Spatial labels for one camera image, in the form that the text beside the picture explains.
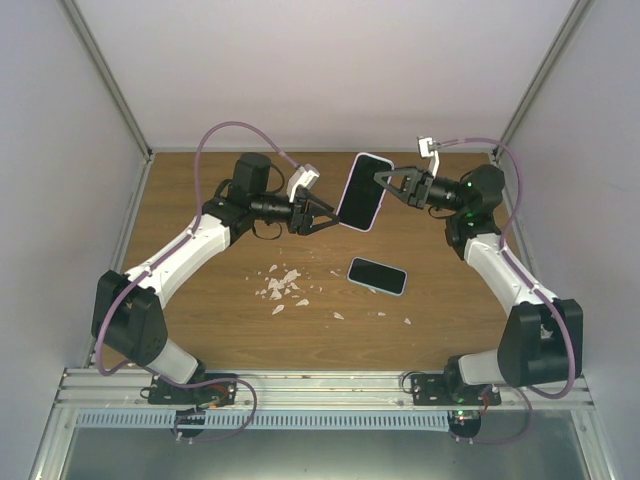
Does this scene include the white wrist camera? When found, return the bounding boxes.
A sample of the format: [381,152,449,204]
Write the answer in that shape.
[417,137,440,177]
[286,164,320,203]

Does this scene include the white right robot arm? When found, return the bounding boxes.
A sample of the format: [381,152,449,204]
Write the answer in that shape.
[374,164,583,405]

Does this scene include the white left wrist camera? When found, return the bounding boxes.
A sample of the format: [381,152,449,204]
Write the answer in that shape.
[286,164,320,203]

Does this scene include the phone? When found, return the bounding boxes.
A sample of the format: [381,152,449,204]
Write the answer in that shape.
[336,152,394,232]
[347,257,408,296]

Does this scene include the grey aluminium corner post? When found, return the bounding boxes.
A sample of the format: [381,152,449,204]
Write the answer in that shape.
[500,0,594,144]

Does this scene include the aluminium mounting rail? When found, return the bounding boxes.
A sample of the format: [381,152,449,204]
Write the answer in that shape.
[54,368,596,409]

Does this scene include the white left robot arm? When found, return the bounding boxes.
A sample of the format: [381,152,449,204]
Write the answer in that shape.
[91,153,339,404]

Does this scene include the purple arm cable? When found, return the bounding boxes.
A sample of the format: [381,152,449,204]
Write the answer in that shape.
[93,120,301,376]
[437,137,581,400]

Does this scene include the grey left corner post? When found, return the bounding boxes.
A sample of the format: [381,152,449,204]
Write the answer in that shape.
[59,0,153,163]

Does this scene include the grey slotted cable duct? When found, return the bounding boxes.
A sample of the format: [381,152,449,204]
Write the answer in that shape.
[76,409,449,432]

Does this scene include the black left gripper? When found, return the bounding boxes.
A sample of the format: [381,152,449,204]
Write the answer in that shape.
[252,188,339,235]

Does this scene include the phone in blue case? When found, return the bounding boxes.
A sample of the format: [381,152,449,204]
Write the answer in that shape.
[347,257,408,296]

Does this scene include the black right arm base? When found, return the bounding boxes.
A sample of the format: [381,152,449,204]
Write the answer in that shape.
[399,371,502,407]

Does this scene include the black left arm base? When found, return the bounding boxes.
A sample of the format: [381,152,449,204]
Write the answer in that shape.
[140,372,238,408]

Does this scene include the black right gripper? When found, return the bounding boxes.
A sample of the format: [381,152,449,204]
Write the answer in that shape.
[373,165,467,214]

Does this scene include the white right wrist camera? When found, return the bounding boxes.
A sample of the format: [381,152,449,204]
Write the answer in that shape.
[417,137,440,177]

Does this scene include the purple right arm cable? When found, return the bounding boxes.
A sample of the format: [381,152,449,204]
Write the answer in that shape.
[437,137,581,400]

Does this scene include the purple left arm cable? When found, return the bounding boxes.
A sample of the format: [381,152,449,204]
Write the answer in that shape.
[93,120,301,376]

